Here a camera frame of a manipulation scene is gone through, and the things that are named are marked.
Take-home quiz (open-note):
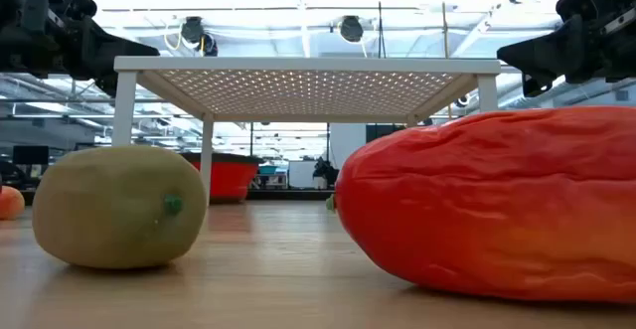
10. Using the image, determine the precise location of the white board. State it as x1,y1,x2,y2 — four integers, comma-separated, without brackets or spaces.
287,159,319,190

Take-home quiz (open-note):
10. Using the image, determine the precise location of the white perforated metal shelf riser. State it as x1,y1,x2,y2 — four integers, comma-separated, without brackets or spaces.
111,55,502,206

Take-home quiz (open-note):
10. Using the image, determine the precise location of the small orange pear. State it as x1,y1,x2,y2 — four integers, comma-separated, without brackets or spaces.
0,185,26,222

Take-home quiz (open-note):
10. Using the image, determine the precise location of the black machine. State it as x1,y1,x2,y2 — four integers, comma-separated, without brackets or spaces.
312,157,340,189

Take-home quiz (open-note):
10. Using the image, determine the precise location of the large black screen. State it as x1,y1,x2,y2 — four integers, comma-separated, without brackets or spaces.
366,123,408,144

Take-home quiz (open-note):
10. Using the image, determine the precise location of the large red-orange mango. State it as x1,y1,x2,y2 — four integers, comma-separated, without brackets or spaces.
326,105,636,304

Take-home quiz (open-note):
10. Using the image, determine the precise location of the red collapsible colander grey rim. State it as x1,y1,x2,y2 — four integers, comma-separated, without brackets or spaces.
181,151,263,205

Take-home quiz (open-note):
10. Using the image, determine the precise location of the black ceiling cable reel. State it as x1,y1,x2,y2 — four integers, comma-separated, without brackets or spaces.
339,14,365,44
179,15,206,45

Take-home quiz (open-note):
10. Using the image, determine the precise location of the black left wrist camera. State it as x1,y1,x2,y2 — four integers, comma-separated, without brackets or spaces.
22,0,69,35

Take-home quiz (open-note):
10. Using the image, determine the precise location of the dark computer monitor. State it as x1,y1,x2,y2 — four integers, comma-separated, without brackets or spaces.
12,144,51,166

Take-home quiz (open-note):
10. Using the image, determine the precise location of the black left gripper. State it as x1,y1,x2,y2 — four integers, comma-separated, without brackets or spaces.
0,0,161,97

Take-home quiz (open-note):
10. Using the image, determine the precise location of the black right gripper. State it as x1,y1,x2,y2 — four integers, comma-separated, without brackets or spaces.
497,0,636,98

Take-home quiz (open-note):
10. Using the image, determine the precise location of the green-brown kiwi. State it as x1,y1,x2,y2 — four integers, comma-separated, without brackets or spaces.
32,144,209,270

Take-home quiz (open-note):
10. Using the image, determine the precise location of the thin black hanging cable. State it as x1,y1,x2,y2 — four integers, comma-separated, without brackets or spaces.
375,0,388,60

